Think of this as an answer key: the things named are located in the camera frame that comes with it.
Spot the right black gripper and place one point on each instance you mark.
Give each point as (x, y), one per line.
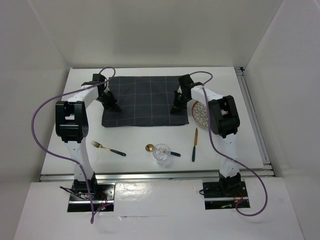
(178, 107)

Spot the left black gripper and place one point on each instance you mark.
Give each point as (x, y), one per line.
(112, 105)

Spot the floral patterned ceramic plate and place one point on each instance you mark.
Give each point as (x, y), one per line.
(200, 114)

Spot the dark grey checked napkin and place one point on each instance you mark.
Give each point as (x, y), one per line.
(145, 101)

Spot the gold fork green handle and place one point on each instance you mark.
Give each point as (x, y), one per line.
(100, 146)

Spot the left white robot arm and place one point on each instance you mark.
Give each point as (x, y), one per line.
(72, 126)

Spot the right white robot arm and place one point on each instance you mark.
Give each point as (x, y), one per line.
(223, 121)

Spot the clear drinking glass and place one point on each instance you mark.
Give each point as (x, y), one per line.
(162, 155)

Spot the gold knife green handle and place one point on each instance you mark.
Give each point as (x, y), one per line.
(194, 145)

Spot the gold spoon green handle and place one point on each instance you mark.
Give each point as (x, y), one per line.
(150, 147)

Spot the aluminium right side rail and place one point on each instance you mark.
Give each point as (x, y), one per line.
(267, 170)

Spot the aluminium rail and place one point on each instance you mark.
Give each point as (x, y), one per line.
(137, 176)
(267, 170)

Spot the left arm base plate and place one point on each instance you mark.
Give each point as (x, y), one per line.
(102, 198)

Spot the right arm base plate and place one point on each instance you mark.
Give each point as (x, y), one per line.
(217, 199)

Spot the aluminium front rail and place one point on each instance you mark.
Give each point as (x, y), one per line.
(137, 176)

